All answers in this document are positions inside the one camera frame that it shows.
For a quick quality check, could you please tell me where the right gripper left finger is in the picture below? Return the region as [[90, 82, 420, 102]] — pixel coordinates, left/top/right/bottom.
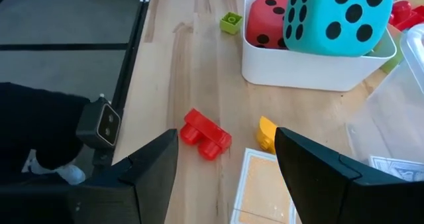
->
[[0, 128, 179, 224]]

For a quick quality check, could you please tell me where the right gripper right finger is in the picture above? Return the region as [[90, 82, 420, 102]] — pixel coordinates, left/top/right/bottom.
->
[[274, 127, 424, 224]]

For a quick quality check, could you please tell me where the clear plastic container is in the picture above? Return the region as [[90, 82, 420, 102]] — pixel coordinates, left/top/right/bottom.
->
[[346, 23, 424, 182]]

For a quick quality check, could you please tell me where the yellow wedge toy block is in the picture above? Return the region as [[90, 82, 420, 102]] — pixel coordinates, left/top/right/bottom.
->
[[256, 116, 279, 154]]

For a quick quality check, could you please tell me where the red toy brick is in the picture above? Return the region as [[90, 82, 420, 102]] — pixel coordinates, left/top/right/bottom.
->
[[180, 107, 233, 161]]

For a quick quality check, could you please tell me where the white plastic bin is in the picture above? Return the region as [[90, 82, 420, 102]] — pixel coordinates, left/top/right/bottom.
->
[[240, 0, 398, 92]]

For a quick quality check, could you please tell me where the teal foam die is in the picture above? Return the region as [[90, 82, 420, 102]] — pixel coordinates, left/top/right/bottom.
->
[[283, 0, 394, 58]]

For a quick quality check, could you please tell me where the pink-red toy brick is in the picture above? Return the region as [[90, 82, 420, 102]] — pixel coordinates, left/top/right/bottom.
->
[[389, 0, 424, 32]]

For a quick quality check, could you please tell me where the pink foam die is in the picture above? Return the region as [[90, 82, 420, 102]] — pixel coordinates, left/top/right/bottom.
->
[[245, 0, 289, 49]]

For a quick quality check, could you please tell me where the small green toy block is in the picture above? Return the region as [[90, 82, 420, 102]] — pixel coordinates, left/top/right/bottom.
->
[[219, 11, 244, 35]]

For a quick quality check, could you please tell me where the person's foot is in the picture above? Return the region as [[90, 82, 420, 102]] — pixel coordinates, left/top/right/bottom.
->
[[28, 149, 86, 186]]

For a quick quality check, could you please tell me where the blue-print playing card deck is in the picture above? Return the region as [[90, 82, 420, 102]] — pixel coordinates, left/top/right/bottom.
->
[[369, 155, 424, 182]]

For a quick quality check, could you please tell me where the person's leg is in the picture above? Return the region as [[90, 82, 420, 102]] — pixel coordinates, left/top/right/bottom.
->
[[0, 81, 90, 185]]

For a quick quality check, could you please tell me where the black table-level camera box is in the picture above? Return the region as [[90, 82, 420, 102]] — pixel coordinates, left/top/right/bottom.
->
[[76, 97, 122, 150]]

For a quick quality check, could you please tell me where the black aluminium table frame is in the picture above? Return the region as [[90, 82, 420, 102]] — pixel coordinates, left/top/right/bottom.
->
[[92, 0, 153, 172]]

